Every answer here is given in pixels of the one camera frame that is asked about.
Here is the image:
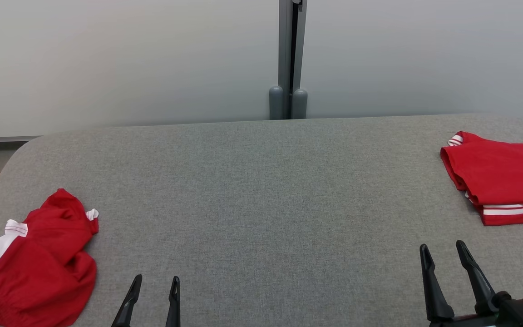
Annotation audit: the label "grey partition post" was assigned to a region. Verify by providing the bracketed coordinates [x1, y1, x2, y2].
[268, 0, 309, 120]

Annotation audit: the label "red shirt with white sleeves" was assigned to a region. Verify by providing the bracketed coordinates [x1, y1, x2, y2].
[440, 131, 523, 227]

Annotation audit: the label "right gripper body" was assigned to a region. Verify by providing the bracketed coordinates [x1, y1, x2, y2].
[429, 292, 523, 327]

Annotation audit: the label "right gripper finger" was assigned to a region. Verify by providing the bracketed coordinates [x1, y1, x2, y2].
[455, 240, 498, 315]
[419, 244, 455, 321]

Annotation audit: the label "red shorts with white panel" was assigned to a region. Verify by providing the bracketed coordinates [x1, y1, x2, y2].
[0, 188, 99, 327]

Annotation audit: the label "grey floor rail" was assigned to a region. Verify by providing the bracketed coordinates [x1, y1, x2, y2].
[0, 134, 42, 156]

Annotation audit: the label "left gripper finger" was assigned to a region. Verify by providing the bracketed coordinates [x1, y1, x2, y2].
[111, 274, 143, 327]
[165, 276, 182, 327]

